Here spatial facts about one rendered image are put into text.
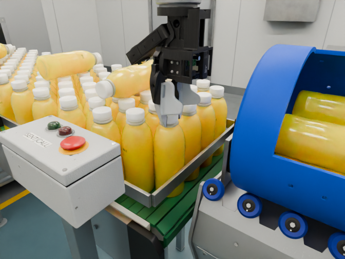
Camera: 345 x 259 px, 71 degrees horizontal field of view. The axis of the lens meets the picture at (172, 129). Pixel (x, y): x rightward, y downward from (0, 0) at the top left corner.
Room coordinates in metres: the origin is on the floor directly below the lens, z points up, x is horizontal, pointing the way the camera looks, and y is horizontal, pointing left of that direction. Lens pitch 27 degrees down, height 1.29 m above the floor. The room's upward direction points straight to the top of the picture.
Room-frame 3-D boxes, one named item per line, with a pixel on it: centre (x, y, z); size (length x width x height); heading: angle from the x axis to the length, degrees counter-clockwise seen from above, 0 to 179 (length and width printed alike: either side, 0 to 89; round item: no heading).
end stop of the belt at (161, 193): (0.51, -0.08, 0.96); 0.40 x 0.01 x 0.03; 144
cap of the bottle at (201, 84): (0.70, -0.09, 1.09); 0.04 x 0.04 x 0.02
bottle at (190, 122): (0.51, -0.04, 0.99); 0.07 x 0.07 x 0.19
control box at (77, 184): (0.35, 0.19, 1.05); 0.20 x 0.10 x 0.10; 54
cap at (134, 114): (0.46, 0.08, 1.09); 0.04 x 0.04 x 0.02
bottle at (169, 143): (0.46, 0.01, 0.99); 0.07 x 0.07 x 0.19
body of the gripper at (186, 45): (0.44, -0.02, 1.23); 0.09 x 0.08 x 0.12; 54
